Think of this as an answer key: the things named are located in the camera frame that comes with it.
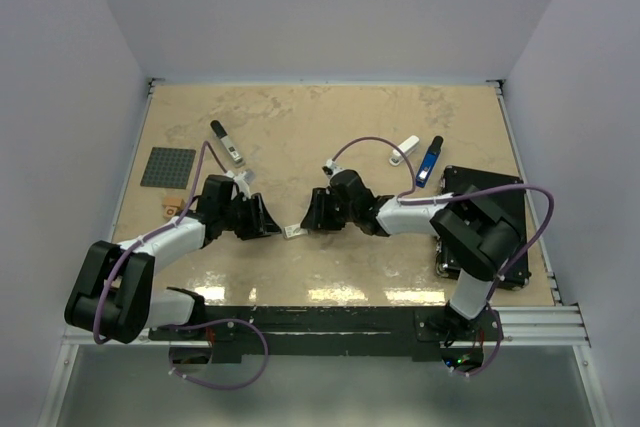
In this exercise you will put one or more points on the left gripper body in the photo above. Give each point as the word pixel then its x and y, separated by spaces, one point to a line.
pixel 239 216

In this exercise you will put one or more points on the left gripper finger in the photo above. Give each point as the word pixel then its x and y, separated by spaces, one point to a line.
pixel 259 208
pixel 263 227

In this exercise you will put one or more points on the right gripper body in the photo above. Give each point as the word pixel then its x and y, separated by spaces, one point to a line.
pixel 337 214

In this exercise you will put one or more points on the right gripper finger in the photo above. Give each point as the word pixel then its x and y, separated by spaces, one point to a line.
pixel 313 221
pixel 316 209

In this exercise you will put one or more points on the white staple box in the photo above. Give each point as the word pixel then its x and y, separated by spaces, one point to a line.
pixel 293 231

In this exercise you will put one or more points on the silver black stapler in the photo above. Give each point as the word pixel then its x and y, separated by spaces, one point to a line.
pixel 229 146

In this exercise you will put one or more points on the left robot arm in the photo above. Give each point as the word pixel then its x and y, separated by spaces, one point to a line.
pixel 113 297

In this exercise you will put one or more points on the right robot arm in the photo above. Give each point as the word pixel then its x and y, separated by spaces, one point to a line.
pixel 477 231

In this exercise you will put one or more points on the white stapler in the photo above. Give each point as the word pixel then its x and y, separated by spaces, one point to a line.
pixel 406 148

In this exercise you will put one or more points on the blue black stapler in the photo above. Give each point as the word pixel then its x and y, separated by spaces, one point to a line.
pixel 429 161

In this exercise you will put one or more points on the small wooden block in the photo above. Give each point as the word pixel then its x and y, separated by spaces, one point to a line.
pixel 172 206

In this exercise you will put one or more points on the grey lego baseplate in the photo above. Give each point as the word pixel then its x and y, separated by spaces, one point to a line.
pixel 168 168

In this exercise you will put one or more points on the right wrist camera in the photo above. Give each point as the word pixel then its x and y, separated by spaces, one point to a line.
pixel 331 168

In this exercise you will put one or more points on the black base frame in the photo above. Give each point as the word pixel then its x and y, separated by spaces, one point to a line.
pixel 356 331

